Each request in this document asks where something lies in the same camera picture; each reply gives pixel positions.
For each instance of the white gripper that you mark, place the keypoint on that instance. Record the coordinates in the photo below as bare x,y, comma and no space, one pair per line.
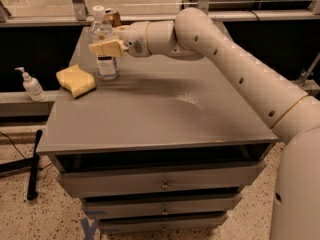
135,39

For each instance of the clear plastic water bottle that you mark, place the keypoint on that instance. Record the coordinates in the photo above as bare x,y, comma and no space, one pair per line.
101,30

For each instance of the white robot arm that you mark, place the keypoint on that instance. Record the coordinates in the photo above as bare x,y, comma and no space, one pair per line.
291,114

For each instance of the yellow sponge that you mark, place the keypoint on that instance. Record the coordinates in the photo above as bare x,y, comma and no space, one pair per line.
76,80

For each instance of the white pump dispenser bottle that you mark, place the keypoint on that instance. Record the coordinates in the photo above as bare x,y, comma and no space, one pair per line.
32,86

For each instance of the gold soda can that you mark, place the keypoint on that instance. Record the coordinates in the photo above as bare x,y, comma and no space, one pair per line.
113,17

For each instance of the grey drawer cabinet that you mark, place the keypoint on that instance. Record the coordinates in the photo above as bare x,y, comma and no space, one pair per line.
159,113

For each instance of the top grey drawer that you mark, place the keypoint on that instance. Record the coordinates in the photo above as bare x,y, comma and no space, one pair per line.
156,180

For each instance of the grey drawer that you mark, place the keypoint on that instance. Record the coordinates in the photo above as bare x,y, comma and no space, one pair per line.
156,180
161,206
161,222

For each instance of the black stand leg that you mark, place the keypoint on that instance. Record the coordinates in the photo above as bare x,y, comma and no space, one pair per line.
31,192

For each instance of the bottom grey drawer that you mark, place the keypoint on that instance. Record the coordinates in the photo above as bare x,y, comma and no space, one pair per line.
161,222

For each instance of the middle grey drawer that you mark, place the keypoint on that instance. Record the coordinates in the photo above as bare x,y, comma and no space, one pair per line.
161,206

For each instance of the metal diagonal brace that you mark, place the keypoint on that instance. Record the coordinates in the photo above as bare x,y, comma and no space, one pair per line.
306,73

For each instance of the metal bracket post left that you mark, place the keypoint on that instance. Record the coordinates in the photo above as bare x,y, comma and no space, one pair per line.
80,9

